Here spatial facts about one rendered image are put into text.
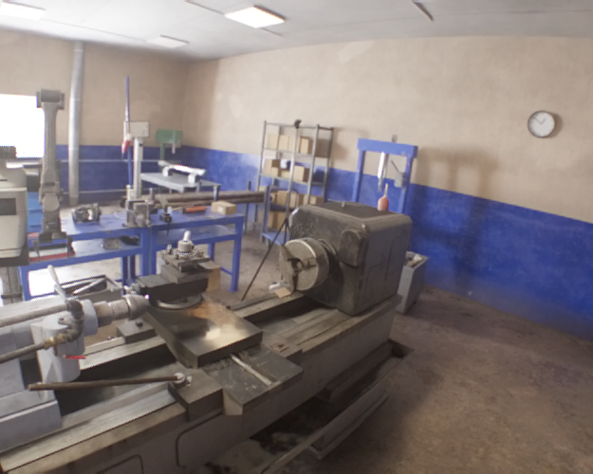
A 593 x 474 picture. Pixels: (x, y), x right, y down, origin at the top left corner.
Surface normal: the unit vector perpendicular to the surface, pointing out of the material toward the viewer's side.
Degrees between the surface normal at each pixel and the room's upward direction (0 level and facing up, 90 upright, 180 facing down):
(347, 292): 90
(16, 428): 90
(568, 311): 90
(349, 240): 90
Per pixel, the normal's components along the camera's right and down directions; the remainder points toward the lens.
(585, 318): -0.68, 0.11
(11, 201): 0.58, 0.27
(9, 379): 0.72, -0.12
